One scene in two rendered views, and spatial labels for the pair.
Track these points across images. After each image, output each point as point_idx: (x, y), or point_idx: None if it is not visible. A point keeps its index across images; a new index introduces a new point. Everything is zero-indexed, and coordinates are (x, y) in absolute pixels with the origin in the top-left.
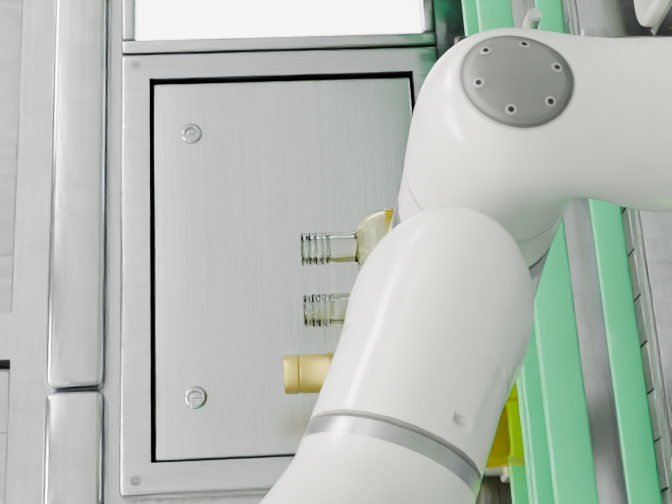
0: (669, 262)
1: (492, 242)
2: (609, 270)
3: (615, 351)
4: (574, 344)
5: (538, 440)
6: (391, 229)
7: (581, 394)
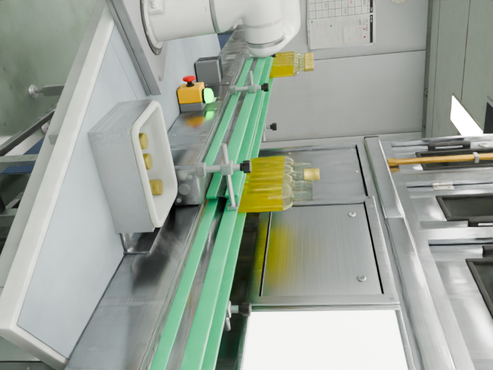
0: (201, 136)
1: None
2: (218, 141)
3: (223, 131)
4: (234, 131)
5: (246, 147)
6: (285, 36)
7: (235, 126)
